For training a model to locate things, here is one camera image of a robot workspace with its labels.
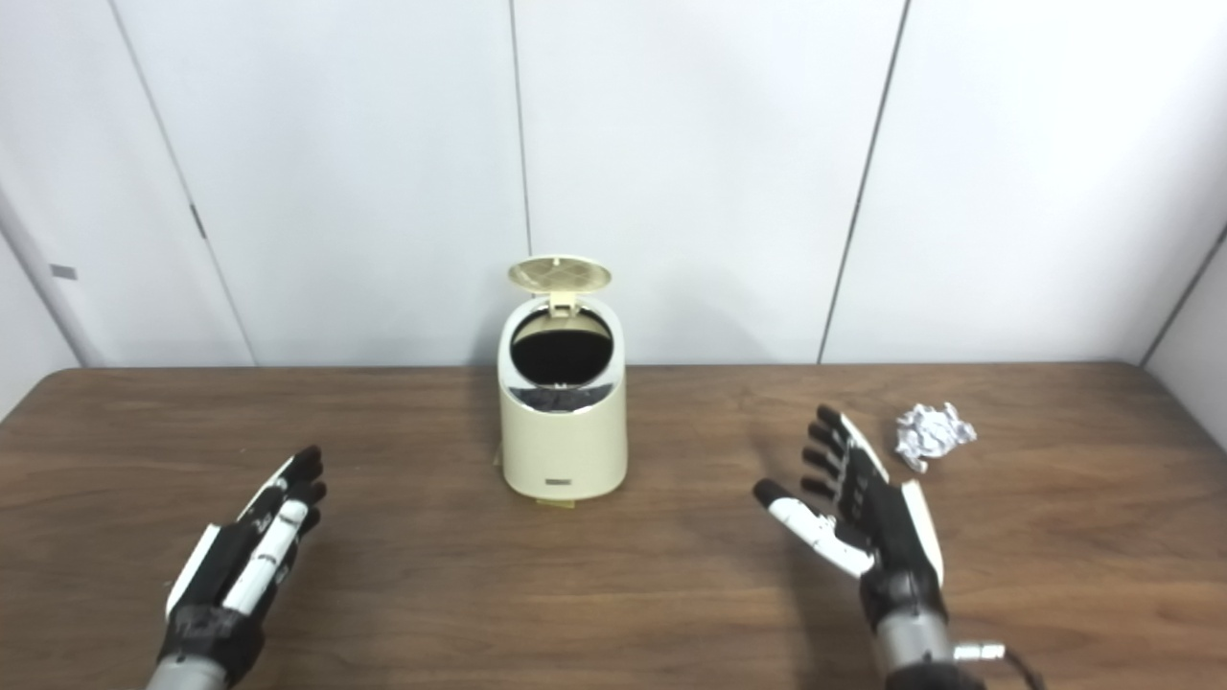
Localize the white paper ball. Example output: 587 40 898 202
893 402 979 474

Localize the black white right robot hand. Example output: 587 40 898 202
752 404 950 633

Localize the round cream bin lid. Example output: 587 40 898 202
507 254 613 317

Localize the cream-colored desktop bin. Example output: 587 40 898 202
497 295 629 501

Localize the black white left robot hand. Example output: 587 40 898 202
156 445 328 686

